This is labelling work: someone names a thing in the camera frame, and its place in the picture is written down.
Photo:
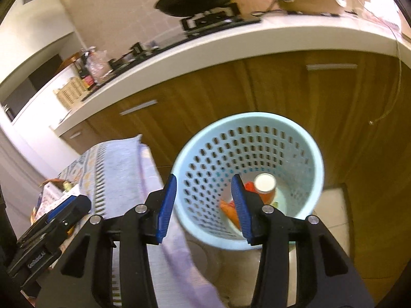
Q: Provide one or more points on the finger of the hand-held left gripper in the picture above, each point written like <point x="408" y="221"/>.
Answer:
<point x="76" y="208"/>

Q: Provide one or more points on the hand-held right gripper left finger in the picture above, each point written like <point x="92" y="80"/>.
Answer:
<point x="167" y="213"/>

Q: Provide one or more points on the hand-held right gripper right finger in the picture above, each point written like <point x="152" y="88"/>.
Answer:
<point x="241" y="213"/>

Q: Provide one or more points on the light blue perforated basket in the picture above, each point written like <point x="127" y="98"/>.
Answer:
<point x="205" y="173"/>

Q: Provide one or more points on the orange wrapper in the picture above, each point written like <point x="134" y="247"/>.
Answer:
<point x="230" y="211"/>

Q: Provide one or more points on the white printed carton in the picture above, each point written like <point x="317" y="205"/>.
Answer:
<point x="49" y="194"/>

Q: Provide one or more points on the orange can with white lid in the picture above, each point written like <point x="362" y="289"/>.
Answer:
<point x="265" y="184"/>

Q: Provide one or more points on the patterned woven cloth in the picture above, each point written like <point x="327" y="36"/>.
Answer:
<point x="122" y="173"/>

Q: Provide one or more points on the beige wicker basket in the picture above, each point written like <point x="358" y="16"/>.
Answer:
<point x="71" y="93"/>

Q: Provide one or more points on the wooden kitchen cabinet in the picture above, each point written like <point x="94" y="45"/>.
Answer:
<point x="224" y="96"/>

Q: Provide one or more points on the dark sauce bottles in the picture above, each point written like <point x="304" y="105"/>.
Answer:
<point x="86" y="70"/>

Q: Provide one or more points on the clear plastic bag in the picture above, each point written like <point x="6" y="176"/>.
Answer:
<point x="100" y="67"/>

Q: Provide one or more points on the black gas stove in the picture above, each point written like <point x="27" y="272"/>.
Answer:
<point x="212" y="17"/>

